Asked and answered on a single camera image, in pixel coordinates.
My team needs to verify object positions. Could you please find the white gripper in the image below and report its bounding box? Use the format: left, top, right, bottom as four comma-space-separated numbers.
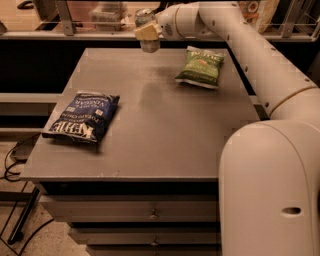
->
134, 5, 181, 41

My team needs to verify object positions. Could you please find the silver green 7up can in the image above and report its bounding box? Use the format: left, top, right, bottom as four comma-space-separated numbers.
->
134, 8, 160, 53

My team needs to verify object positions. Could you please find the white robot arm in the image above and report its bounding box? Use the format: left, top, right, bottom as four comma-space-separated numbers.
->
134, 2, 320, 256

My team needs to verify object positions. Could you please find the green Kettle chip bag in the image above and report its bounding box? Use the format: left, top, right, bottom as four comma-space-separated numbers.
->
175, 46, 224, 89

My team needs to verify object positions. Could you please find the blue Kettle chip bag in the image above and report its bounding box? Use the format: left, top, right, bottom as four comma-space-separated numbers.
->
42, 91, 120, 144

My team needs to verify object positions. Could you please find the printed snack bag background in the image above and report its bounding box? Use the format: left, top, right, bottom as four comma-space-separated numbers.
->
238, 0, 280, 34

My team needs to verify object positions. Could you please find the grey metal railing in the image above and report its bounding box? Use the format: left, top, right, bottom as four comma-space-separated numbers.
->
0, 0, 320, 42

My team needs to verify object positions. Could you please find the grey drawer cabinet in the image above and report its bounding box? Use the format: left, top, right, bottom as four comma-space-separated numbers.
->
22, 48, 257, 256

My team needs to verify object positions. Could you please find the top drawer round knob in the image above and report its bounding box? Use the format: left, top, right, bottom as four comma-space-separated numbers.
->
149, 209, 159, 221

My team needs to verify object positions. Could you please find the drawer round knob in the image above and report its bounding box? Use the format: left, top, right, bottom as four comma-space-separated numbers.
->
149, 209, 159, 221
150, 237, 159, 247

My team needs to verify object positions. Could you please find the black metal leg left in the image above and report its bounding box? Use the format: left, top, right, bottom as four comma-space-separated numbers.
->
7, 187, 39, 245

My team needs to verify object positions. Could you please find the black cables left floor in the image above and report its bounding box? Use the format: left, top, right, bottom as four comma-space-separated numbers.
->
0, 133, 55, 256

